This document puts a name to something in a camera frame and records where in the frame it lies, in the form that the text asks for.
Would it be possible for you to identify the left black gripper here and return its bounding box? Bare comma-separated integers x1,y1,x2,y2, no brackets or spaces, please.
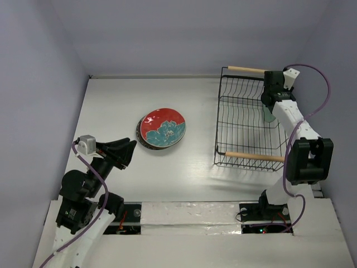
87,136,137,195

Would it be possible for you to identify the grey deer snowflake plate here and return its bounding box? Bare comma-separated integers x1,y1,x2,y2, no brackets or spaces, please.
141,117,186,149

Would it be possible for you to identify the black wire dish rack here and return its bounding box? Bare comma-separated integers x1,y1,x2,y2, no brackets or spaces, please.
214,67,288,171

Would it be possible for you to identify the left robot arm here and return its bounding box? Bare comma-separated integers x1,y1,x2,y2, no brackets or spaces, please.
42,135,137,267

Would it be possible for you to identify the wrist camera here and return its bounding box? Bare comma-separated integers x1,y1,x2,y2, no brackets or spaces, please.
283,68,300,90
76,135,97,155

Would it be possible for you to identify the white front platform board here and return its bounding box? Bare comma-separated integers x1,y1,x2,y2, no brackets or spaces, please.
33,198,353,267

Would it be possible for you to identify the red teal flower plate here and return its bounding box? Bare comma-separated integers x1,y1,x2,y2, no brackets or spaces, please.
136,108,186,150

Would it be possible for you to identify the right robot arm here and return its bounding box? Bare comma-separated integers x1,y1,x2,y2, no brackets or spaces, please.
257,68,334,220

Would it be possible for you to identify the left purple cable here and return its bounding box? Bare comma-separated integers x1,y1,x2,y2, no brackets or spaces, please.
37,141,109,268

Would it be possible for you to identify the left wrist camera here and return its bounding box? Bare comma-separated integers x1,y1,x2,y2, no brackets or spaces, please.
76,135,97,155

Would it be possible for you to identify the green leaf plate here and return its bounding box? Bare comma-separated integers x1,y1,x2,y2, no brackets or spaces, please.
263,105,276,123

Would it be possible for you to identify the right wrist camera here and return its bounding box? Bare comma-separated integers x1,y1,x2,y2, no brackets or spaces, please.
283,68,300,90

